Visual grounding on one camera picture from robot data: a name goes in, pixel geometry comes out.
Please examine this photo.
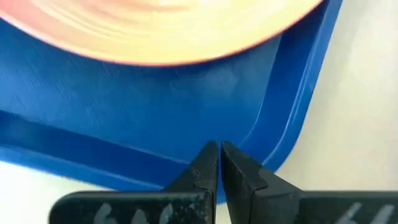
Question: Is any blue plastic tray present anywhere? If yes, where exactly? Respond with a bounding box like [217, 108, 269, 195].
[0, 0, 344, 205]

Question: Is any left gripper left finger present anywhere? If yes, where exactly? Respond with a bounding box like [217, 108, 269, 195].
[49, 140, 220, 224]

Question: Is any pink round plate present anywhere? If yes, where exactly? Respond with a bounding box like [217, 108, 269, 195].
[0, 0, 324, 67]

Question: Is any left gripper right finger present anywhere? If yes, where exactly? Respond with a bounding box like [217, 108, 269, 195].
[220, 140, 398, 224]

